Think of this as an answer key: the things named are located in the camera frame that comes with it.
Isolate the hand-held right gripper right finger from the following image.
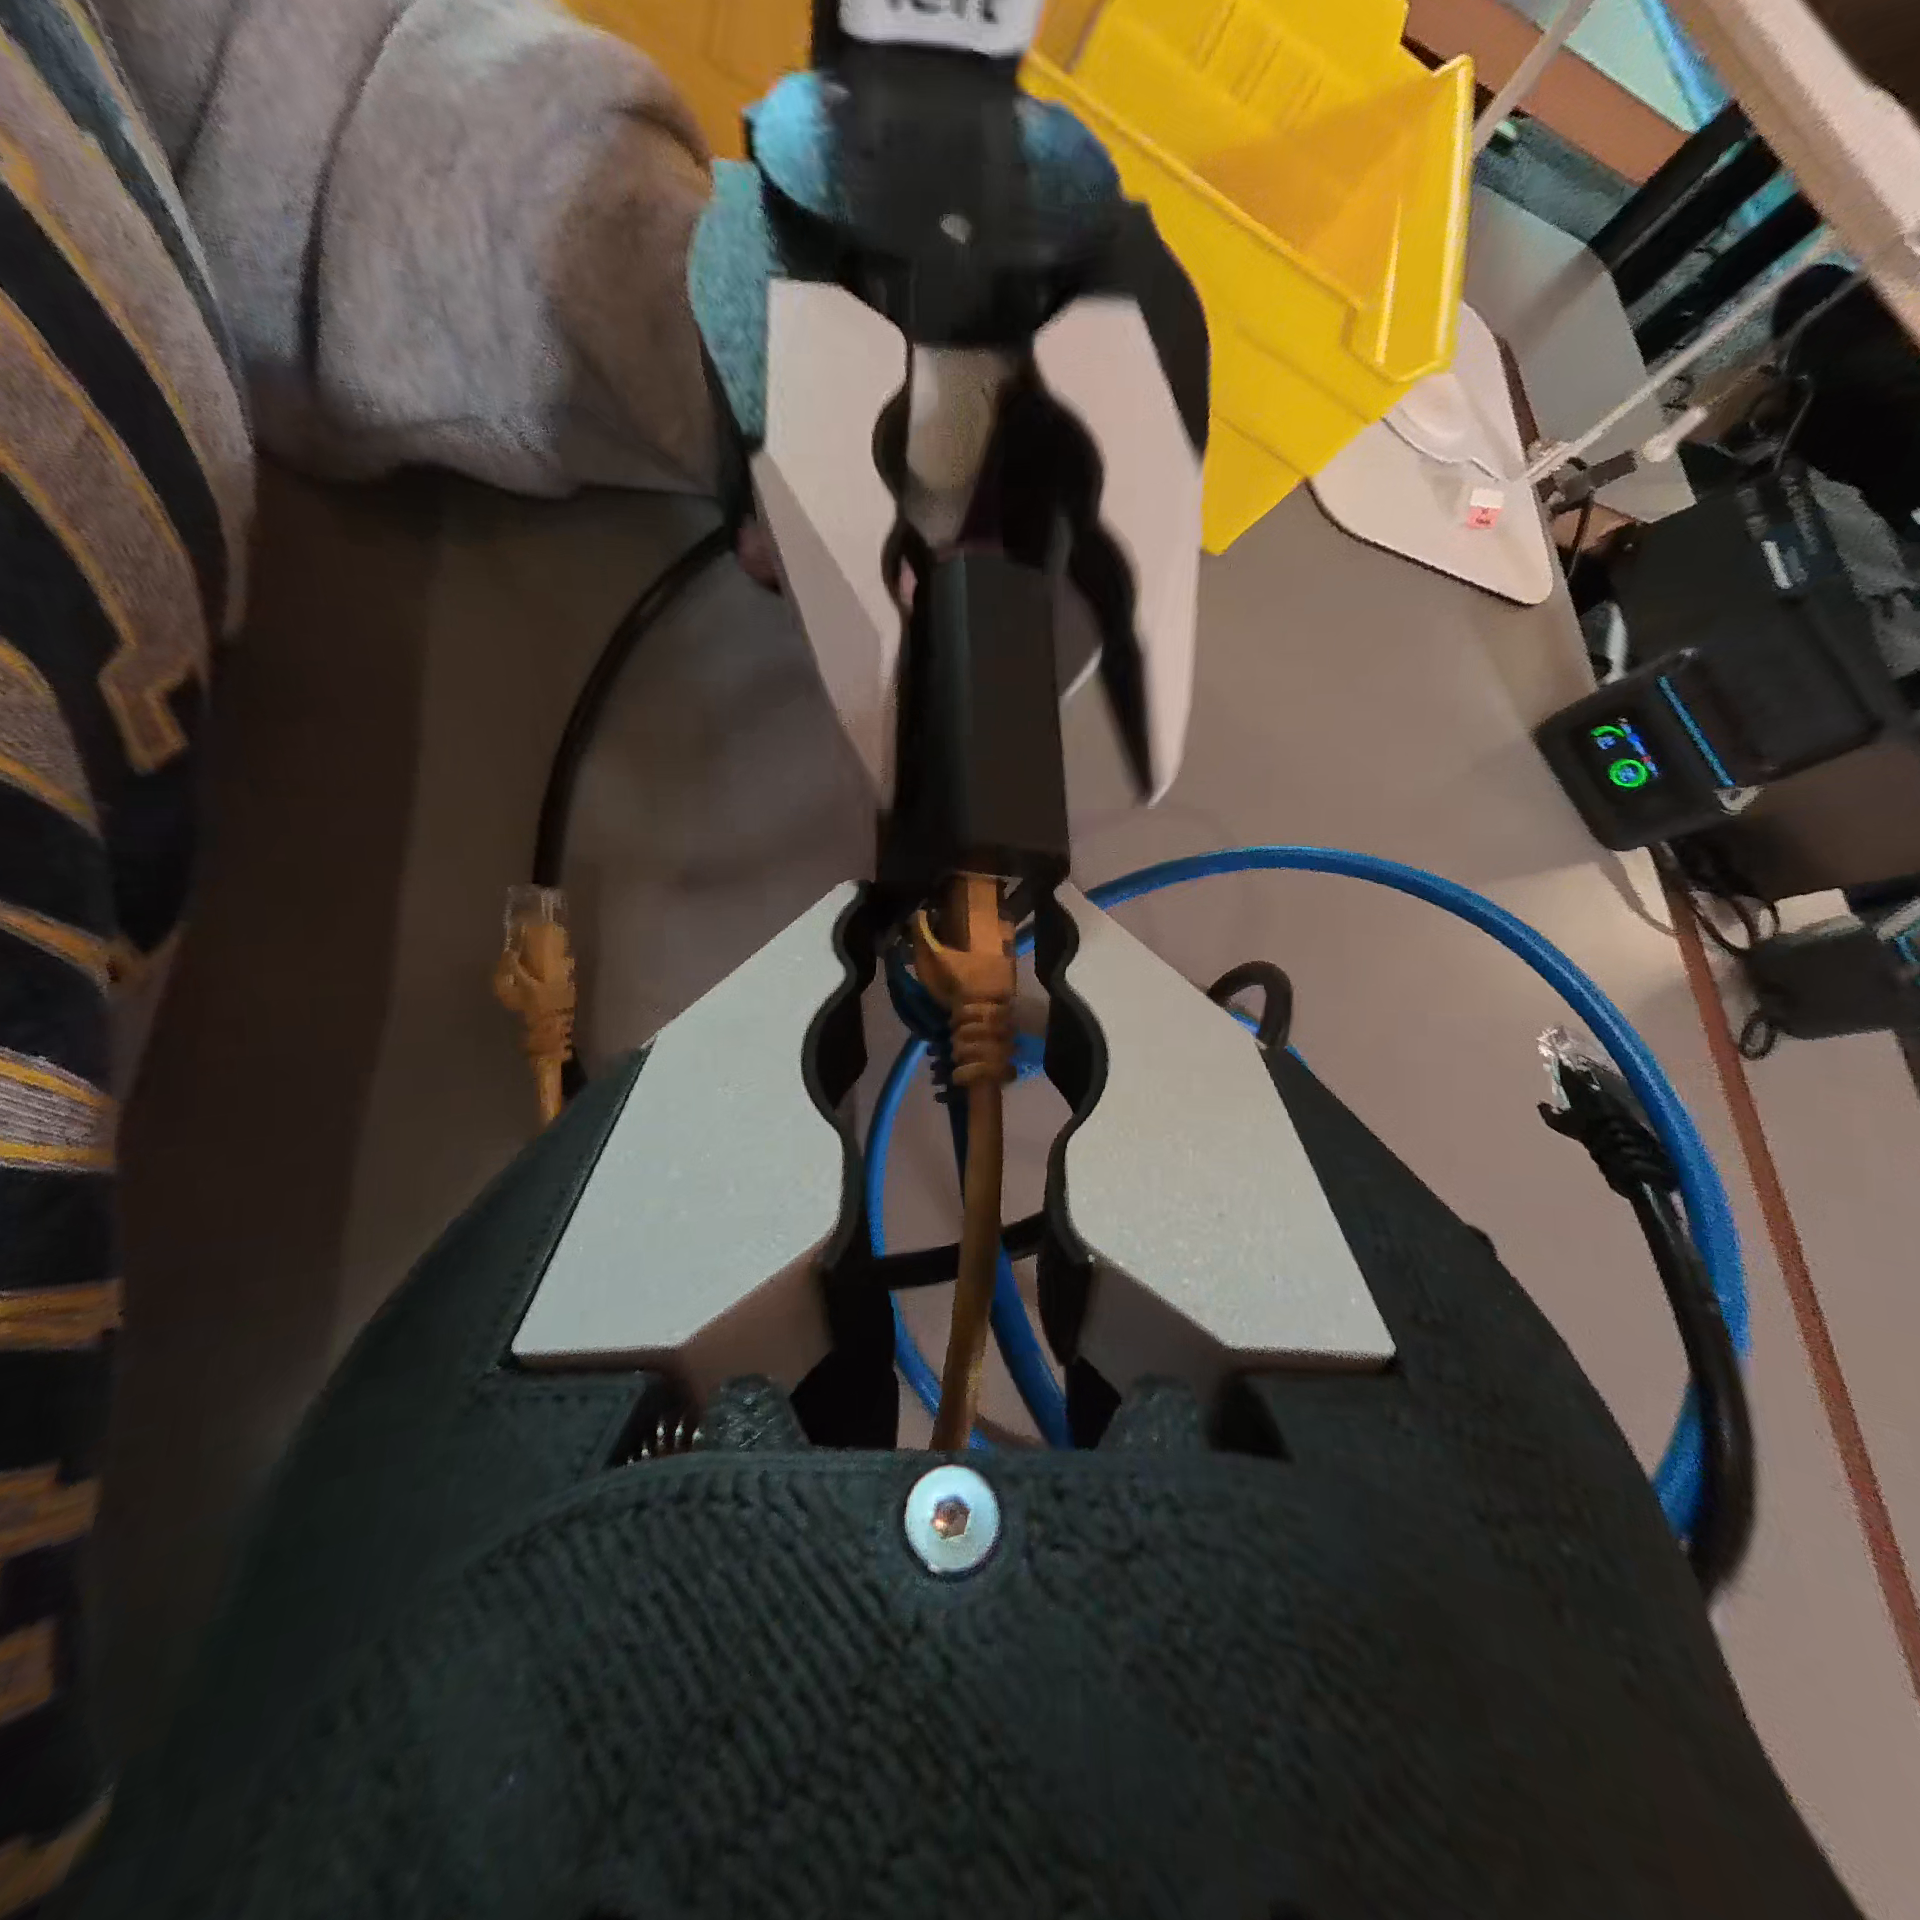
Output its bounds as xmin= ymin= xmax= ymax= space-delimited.
xmin=1043 ymin=882 xmax=1401 ymax=1420

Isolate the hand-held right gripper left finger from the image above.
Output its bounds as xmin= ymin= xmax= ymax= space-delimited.
xmin=511 ymin=879 xmax=880 ymax=1420

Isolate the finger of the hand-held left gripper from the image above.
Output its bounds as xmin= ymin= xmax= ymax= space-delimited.
xmin=1032 ymin=298 xmax=1210 ymax=811
xmin=747 ymin=276 xmax=921 ymax=817

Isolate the black ethernet port adapter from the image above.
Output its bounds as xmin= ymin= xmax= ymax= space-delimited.
xmin=878 ymin=551 xmax=1074 ymax=887

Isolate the black adapter cable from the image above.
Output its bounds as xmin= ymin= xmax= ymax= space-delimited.
xmin=532 ymin=527 xmax=753 ymax=903

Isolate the orange ethernet cable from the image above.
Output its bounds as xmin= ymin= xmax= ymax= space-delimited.
xmin=492 ymin=863 xmax=1038 ymax=1453

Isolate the person's left forearm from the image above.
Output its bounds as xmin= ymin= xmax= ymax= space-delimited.
xmin=90 ymin=0 xmax=785 ymax=500

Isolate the white monitor stand base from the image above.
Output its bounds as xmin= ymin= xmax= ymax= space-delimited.
xmin=1312 ymin=299 xmax=1556 ymax=609

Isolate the yellow plastic bin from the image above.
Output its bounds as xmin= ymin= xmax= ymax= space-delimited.
xmin=563 ymin=0 xmax=1480 ymax=559

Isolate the black power station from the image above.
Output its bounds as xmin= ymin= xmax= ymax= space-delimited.
xmin=1534 ymin=645 xmax=1758 ymax=856

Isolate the black equipment case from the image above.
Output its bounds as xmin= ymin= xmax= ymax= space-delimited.
xmin=1612 ymin=465 xmax=1920 ymax=781

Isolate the black power brick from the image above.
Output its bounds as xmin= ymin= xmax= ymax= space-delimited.
xmin=1746 ymin=920 xmax=1920 ymax=1045

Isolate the person's grey printed sweatshirt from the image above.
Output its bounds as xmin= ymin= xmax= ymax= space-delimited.
xmin=0 ymin=0 xmax=262 ymax=1920

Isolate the blue ethernet cable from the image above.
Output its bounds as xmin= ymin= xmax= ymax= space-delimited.
xmin=863 ymin=848 xmax=1753 ymax=1548

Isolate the black ethernet cable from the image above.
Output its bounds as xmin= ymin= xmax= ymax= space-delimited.
xmin=863 ymin=961 xmax=1760 ymax=1596

